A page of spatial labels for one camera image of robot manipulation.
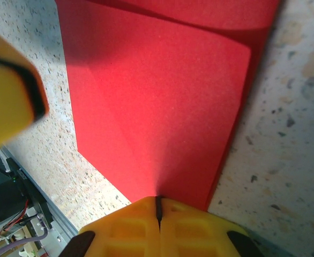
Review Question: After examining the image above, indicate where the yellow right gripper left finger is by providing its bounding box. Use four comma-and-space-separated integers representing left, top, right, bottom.
64, 196, 161, 257

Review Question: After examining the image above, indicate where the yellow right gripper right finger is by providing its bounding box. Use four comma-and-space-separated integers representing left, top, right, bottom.
156, 196, 265, 257

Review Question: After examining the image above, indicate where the aluminium mounting rail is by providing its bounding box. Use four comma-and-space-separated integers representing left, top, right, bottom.
0, 148, 83, 257

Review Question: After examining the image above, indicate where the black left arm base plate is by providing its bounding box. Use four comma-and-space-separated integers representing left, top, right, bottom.
5, 157, 53, 230

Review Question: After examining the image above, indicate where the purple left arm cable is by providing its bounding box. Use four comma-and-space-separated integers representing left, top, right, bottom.
0, 231, 48, 257

